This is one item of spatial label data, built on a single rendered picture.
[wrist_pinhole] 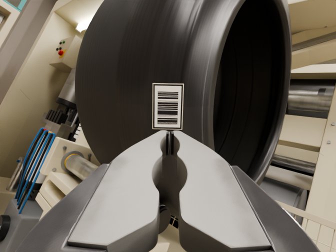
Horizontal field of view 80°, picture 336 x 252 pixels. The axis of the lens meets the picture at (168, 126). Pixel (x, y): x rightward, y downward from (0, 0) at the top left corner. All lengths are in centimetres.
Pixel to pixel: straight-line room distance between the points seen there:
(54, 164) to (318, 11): 95
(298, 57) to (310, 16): 14
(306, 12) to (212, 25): 65
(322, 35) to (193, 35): 72
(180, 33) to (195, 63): 4
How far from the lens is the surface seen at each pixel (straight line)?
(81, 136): 74
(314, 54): 96
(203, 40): 29
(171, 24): 29
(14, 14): 88
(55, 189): 61
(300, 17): 95
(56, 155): 60
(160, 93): 26
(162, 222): 36
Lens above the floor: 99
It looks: 10 degrees up
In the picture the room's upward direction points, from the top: 21 degrees clockwise
